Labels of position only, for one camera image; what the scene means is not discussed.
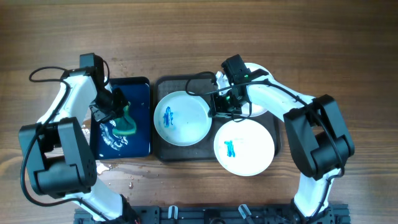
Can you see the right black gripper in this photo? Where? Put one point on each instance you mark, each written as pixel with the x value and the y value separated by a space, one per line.
pixel 217 109

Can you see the dark brown serving tray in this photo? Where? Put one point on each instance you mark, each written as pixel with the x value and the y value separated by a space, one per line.
pixel 203 150

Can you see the white plate back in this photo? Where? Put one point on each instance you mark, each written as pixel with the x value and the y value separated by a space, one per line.
pixel 256 109

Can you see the white plate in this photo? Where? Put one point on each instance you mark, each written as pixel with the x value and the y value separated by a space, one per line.
pixel 256 109
pixel 182 119
pixel 245 148

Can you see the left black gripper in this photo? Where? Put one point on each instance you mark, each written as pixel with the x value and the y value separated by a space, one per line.
pixel 101 116

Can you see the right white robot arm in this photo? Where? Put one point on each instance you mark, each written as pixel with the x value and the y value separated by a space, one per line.
pixel 320 143

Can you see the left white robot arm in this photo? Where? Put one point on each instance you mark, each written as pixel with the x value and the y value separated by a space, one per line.
pixel 58 164

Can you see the blue water tray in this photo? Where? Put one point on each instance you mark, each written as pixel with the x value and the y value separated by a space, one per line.
pixel 106 145

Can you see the green yellow sponge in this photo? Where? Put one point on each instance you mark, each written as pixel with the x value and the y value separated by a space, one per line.
pixel 125 125

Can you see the black mounting rail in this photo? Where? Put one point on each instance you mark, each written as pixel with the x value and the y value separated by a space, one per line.
pixel 278 213

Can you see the white plate front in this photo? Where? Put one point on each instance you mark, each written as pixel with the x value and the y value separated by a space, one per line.
pixel 245 148

